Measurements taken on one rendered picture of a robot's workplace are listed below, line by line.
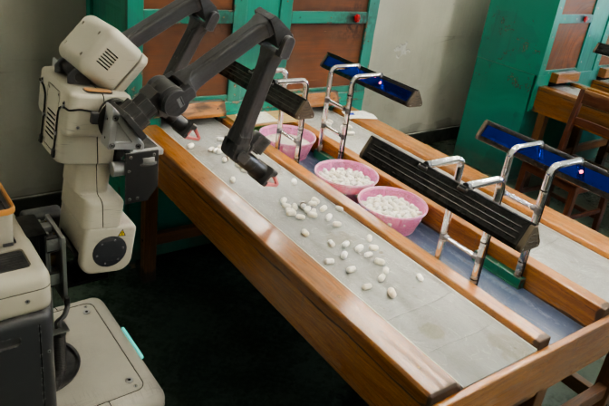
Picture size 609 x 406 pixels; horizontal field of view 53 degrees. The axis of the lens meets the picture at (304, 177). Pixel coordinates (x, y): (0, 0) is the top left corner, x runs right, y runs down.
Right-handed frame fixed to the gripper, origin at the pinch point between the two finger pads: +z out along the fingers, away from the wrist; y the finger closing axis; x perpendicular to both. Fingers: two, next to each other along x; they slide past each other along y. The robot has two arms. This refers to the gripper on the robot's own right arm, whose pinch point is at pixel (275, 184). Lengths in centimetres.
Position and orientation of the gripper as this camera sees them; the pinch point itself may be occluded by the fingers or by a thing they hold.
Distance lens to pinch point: 210.9
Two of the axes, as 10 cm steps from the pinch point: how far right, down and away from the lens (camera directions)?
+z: 5.4, 4.7, 7.0
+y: -5.7, -4.1, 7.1
